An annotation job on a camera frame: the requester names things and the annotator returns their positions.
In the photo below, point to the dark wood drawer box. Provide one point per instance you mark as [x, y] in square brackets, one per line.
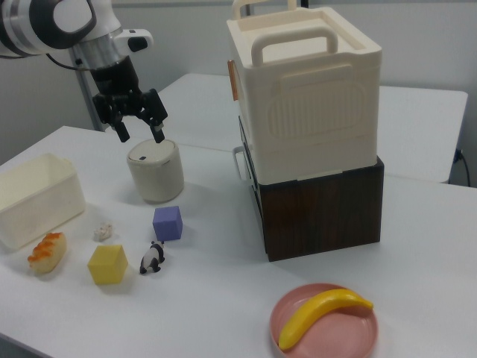
[320, 220]

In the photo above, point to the panda figurine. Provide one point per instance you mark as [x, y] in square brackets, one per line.
[152, 259]

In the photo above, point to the yellow toy banana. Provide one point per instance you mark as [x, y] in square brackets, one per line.
[316, 311]

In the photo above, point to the white plastic basket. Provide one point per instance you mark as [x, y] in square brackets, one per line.
[37, 203]

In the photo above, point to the pink plate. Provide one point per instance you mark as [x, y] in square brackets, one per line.
[335, 332]

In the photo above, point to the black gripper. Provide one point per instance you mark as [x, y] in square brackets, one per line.
[112, 84]

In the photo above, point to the toy bread with orange topping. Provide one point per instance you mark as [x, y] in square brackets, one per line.
[47, 253]

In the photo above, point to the purple cube block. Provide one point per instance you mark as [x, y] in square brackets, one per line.
[167, 223]

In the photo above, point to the yellow cube block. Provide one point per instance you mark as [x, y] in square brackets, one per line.
[107, 264]

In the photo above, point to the cream lidded mini bin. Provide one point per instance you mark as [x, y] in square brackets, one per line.
[156, 175]

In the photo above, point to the small white crumpled object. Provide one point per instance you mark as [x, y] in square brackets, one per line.
[103, 231]

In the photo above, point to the grey metal pole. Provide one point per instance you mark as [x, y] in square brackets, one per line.
[85, 87]

